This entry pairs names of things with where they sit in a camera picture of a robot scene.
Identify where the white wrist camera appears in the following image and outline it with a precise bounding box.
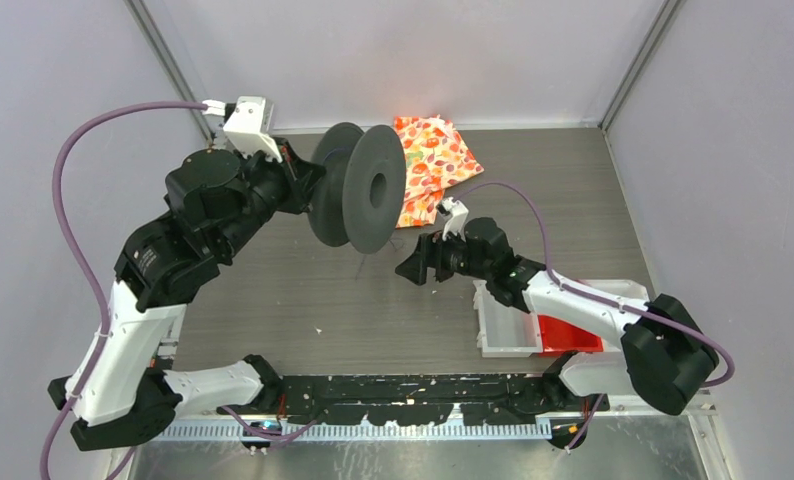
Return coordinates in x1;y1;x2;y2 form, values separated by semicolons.
437;197;469;242
202;96;283;163

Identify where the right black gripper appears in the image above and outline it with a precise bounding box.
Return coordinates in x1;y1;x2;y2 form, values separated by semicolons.
397;223;493;286

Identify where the red plastic bin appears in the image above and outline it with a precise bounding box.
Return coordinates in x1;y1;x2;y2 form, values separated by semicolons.
537;315;604;357

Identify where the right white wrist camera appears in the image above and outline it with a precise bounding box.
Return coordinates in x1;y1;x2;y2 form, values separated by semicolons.
437;197;469;242

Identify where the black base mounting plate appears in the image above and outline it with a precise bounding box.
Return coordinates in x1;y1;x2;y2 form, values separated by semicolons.
231;373;608;426

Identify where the black cable spool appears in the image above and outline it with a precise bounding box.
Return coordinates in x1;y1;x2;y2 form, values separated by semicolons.
308;122;406;255

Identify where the slotted cable duct rail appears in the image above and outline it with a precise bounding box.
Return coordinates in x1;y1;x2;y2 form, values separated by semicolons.
155;418;552;442

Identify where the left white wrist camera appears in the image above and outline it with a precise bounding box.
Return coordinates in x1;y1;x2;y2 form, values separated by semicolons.
202;96;283;163

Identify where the thin purple wire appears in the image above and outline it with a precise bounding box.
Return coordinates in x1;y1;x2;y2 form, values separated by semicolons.
353;238;405;283

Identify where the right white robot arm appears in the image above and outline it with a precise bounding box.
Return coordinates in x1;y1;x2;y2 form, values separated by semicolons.
395;217;720;415

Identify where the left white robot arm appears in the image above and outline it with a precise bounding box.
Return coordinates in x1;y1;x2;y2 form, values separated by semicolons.
48;144;327;451

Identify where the orange floral cloth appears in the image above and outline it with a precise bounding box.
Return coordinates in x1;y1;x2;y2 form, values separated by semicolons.
393;115;484;228

